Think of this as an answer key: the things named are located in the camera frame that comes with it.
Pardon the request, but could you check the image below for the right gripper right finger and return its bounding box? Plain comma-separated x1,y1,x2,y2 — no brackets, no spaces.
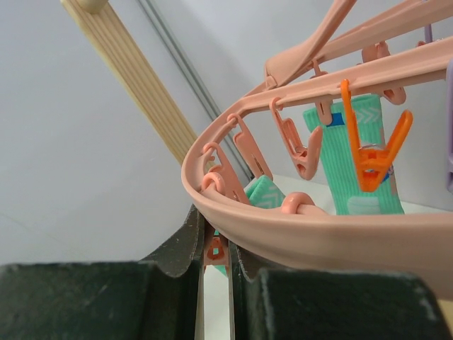
229,243,451,339

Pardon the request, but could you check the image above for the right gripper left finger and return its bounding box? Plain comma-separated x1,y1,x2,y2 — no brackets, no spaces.
1,208,205,339

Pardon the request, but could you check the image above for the pink round clip hanger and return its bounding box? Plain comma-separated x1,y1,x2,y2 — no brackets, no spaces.
181,1,452,300

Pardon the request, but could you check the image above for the green sock right hanging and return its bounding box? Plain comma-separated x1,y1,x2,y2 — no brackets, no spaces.
212,175,287,281

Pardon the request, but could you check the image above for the green sock hanging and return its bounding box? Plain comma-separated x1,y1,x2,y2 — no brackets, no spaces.
302,93,406,216
212,175,287,281

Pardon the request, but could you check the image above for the green sock left hanging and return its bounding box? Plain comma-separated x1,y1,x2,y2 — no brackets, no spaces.
302,93,406,216

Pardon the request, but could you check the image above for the orange clothes peg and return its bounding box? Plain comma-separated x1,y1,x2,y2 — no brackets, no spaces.
340,79,413,192

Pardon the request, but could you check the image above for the purple clothes peg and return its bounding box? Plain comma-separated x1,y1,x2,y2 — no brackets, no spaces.
445,59,452,193

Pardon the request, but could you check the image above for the wooden drying rack frame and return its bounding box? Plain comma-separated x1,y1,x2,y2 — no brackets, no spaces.
61,1,197,166

